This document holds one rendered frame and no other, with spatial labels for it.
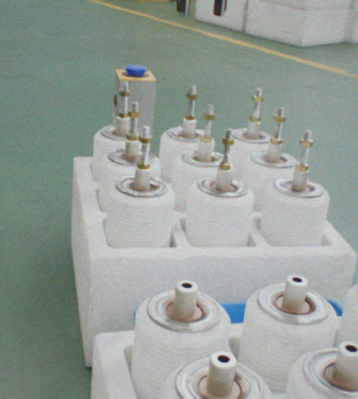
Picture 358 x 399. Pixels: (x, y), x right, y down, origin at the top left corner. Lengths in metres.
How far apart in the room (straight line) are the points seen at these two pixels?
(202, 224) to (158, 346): 0.35
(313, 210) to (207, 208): 0.16
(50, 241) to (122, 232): 0.42
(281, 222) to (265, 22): 2.87
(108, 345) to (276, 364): 0.18
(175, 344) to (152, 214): 0.32
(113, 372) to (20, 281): 0.53
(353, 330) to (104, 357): 0.27
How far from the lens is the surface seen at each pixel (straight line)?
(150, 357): 0.68
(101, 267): 0.93
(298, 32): 3.69
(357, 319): 0.76
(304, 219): 1.01
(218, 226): 0.97
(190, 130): 1.20
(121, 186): 0.96
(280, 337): 0.70
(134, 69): 1.32
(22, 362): 1.04
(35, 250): 1.32
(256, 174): 1.11
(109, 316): 0.98
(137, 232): 0.95
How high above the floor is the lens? 0.62
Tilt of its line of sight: 23 degrees down
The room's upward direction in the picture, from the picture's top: 6 degrees clockwise
